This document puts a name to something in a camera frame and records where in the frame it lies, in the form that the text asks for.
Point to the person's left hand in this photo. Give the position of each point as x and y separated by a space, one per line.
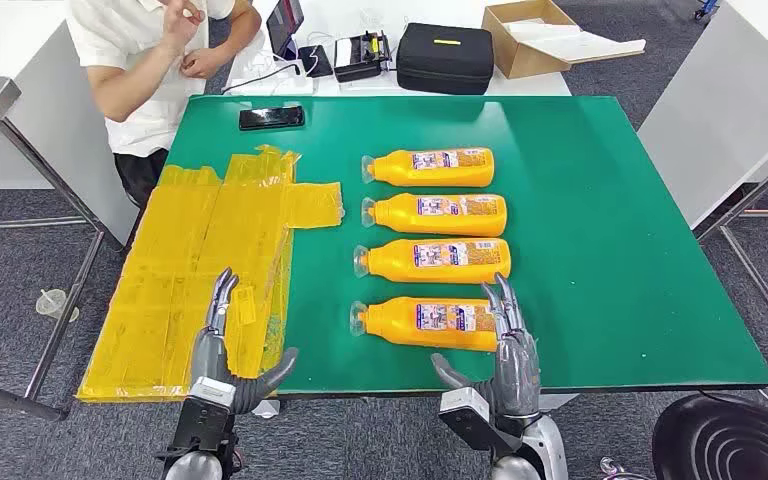
202 63

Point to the person's right hand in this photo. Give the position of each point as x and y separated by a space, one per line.
182 20

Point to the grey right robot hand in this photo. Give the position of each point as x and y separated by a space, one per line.
516 371

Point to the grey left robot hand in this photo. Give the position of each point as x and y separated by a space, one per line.
208 354

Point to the orange detergent bottle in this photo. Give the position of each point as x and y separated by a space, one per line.
410 334
437 173
437 224
437 272

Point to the person's right forearm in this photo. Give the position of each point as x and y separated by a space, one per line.
132 79

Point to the person's left forearm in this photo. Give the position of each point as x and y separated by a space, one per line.
241 36

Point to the person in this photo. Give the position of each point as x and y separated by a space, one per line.
145 99

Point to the white power strip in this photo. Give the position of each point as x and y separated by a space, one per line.
284 85

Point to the black smartphone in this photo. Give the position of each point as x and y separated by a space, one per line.
271 118

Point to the black tablet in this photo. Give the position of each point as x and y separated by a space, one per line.
284 23

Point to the yellow taped cardboard sheet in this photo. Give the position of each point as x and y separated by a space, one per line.
178 265

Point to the small black flat device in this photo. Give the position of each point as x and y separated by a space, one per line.
316 61

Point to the green table mat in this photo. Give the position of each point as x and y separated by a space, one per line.
589 232

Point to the white desk with grey panel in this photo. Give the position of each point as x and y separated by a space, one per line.
59 132

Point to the black label printer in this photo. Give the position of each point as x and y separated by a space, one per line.
361 56

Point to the clear plastic cup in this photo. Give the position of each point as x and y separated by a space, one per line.
53 305

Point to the black round stool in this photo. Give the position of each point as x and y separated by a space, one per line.
728 444

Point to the black zippered carrying case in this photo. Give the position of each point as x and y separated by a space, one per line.
444 63

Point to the brown cardboard box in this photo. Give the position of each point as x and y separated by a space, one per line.
523 60

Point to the white foam sheet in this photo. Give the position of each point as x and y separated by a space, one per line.
576 43

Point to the white table with metal legs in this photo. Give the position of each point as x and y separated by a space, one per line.
722 99

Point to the blue wheeled cart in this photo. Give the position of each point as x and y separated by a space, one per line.
707 6

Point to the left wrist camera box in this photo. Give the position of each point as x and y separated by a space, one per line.
212 391

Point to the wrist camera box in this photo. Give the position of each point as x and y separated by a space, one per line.
212 391
463 404

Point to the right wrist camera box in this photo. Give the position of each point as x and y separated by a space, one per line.
463 404

